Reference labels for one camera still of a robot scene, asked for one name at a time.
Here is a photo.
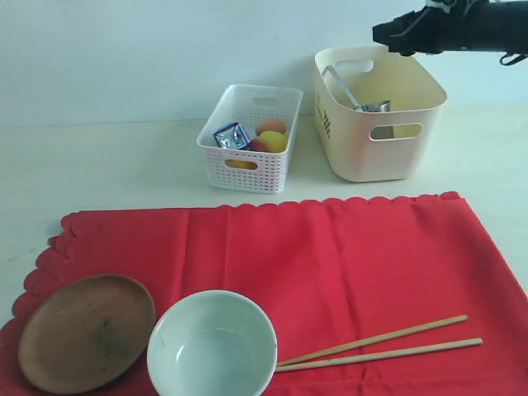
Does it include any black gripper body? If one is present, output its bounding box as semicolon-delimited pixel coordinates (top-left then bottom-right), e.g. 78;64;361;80
412;1;495;54

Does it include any silver table knife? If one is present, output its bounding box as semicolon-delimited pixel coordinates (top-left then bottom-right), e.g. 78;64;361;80
323;65;362;111

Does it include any stainless steel cup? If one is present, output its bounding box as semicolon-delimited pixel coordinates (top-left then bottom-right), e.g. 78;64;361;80
361;100;394;140

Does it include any brown egg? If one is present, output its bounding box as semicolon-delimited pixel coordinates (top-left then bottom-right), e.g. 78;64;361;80
256;119;287;136

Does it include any yellow lemon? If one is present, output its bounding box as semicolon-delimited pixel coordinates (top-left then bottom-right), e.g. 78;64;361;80
258;130;288;153

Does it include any red sausage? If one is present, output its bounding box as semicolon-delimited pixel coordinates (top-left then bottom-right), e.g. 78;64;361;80
249;139;268;153

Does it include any blue white snack packet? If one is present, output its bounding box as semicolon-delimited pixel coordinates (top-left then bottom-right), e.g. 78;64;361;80
213;122;251;150

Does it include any orange cheese wedge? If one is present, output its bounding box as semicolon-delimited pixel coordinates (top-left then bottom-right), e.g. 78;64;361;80
225;159;257;170

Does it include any pale green bowl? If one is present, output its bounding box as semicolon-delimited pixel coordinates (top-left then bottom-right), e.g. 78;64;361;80
147;290;278;396

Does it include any brown oval plate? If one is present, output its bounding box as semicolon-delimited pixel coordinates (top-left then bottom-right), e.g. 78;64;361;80
17;274;156;394

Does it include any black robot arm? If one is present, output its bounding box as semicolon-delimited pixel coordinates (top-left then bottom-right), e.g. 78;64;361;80
372;1;527;56

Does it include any cream plastic bin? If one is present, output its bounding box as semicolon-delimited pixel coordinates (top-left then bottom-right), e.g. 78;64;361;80
314;45;447;182

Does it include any white perforated plastic basket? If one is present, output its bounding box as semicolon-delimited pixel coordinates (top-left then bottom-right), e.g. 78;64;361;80
196;84;304;194

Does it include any red scalloped cloth mat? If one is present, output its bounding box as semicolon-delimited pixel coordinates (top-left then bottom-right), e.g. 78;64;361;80
1;192;527;395

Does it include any upper wooden chopstick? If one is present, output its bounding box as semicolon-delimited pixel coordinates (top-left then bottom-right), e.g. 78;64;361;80
277;314;469;367

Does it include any wooden chopstick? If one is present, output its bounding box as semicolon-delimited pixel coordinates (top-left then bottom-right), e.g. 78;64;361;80
275;337;483;373
277;314;469;367

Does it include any lower wooden chopstick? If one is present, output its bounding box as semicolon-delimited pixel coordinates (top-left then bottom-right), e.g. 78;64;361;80
275;337;483;373

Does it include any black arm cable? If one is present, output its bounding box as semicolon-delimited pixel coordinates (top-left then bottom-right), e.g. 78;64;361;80
499;51;528;66

